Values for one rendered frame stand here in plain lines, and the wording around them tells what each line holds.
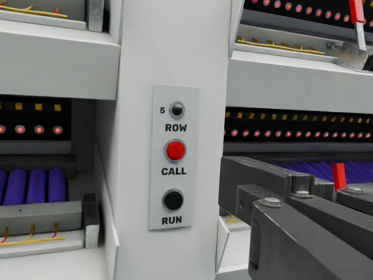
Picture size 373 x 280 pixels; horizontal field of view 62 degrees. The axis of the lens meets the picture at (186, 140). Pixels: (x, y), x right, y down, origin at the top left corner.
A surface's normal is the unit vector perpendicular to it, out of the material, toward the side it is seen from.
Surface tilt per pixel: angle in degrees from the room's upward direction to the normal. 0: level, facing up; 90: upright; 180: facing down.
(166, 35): 90
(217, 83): 90
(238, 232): 20
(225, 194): 90
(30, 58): 110
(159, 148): 90
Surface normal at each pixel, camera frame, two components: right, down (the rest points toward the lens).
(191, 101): 0.37, 0.11
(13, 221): 0.33, 0.45
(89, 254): 0.18, -0.89
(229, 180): -0.93, -0.01
